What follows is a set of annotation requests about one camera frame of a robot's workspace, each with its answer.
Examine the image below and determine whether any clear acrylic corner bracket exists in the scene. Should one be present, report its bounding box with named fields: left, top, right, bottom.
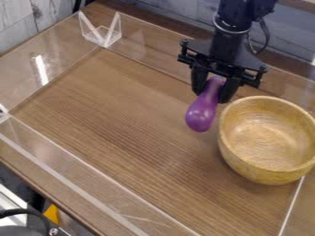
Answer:
left=78, top=12, right=122, bottom=48

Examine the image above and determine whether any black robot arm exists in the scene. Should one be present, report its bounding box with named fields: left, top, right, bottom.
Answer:
left=178, top=0, right=278, bottom=103

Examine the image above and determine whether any brown wooden bowl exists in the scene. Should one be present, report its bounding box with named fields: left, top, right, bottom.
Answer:
left=218, top=96, right=315, bottom=185

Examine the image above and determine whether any black cable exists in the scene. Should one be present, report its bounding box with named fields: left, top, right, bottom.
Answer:
left=0, top=208, right=51, bottom=236

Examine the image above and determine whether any clear acrylic enclosure wall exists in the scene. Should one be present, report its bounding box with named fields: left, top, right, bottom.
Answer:
left=0, top=10, right=315, bottom=236

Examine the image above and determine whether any purple toy eggplant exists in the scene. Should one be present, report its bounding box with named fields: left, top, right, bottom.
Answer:
left=185, top=77, right=226, bottom=133

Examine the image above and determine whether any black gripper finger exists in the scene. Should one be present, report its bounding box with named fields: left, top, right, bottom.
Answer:
left=191, top=66, right=209, bottom=95
left=218, top=77, right=242, bottom=103

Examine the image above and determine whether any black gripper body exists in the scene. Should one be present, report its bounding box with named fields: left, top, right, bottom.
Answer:
left=178, top=39, right=269, bottom=88

